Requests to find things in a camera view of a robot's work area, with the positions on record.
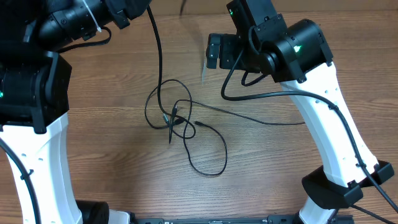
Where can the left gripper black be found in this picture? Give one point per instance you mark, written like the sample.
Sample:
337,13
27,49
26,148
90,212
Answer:
120,10

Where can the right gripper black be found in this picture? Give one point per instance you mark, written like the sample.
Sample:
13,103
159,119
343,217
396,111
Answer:
231,48

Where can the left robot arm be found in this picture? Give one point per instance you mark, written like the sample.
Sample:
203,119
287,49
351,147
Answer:
34,101

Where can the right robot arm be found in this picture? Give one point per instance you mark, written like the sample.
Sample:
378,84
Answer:
300,60

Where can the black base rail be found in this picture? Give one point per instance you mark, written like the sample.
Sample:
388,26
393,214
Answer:
271,219

